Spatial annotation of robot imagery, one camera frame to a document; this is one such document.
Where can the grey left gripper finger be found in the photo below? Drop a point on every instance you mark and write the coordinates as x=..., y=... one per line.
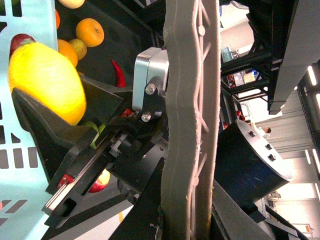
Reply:
x=192, y=40

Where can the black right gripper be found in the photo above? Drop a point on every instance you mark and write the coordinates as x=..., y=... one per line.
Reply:
x=65, y=153

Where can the yellow lemon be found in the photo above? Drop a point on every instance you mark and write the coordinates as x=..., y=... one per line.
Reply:
x=50, y=78

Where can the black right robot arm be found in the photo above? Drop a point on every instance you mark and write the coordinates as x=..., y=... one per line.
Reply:
x=149, y=159

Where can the green yellow apple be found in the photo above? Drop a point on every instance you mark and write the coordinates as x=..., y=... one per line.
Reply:
x=97, y=129

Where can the red chili pepper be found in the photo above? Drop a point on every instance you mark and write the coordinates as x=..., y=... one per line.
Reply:
x=121, y=82

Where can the red apple front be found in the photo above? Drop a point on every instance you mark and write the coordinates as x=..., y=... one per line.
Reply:
x=101, y=182

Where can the brown kiwi upper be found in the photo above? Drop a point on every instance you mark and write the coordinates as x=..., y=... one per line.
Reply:
x=79, y=47

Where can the orange persimmon centre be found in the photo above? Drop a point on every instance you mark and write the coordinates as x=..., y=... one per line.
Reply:
x=66, y=49

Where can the light blue carried basket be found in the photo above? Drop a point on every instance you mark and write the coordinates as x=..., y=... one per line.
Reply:
x=23, y=181

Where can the yellow orange persimmon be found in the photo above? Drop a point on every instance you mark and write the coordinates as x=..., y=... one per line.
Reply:
x=90, y=32

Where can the red yellow small apple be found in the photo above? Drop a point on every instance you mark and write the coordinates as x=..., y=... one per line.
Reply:
x=20, y=40

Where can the white round pear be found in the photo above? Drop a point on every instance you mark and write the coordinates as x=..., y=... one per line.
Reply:
x=71, y=4

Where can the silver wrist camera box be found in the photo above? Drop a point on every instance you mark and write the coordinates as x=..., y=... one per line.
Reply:
x=151, y=70

